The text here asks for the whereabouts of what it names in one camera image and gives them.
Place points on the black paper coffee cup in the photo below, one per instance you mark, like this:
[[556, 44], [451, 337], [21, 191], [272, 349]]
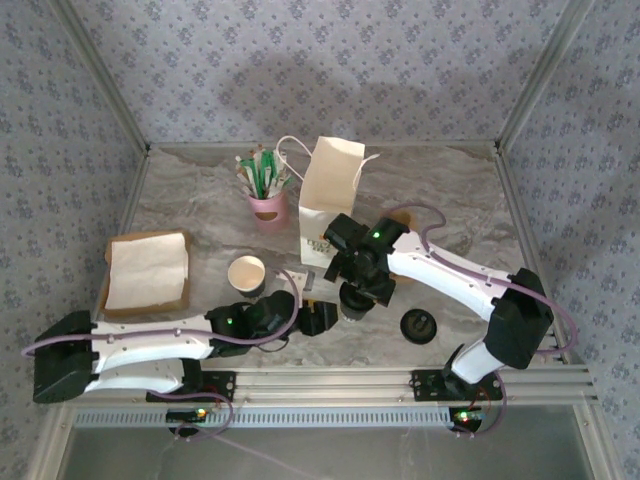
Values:
[[245, 275], [357, 315]]

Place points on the brown pulp cup carrier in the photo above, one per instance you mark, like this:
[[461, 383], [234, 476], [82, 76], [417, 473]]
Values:
[[402, 218]]

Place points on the white paper takeout bag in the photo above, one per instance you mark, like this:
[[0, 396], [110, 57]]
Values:
[[330, 175]]

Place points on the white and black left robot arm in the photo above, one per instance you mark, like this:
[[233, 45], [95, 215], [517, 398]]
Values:
[[150, 345]]

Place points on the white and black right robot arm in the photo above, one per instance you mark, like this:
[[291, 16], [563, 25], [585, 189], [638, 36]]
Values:
[[450, 270]]

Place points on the pink holder cup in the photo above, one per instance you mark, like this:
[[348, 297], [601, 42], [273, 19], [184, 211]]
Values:
[[272, 222]]

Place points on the white stick sachet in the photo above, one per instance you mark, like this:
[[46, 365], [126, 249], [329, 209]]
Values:
[[282, 160], [285, 181]]

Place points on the white paper napkin stack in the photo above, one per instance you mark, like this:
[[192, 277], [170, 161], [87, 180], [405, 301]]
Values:
[[145, 270]]

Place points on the brown sugar stick sachet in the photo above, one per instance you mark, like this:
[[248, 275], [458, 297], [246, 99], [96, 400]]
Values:
[[242, 172]]

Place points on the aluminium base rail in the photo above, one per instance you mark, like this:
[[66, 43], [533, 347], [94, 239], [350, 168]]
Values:
[[325, 385]]

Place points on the aluminium side rail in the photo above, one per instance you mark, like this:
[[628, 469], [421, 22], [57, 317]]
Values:
[[131, 200], [511, 175]]

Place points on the aluminium frame post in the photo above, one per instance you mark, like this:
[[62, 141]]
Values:
[[540, 75], [107, 75]]

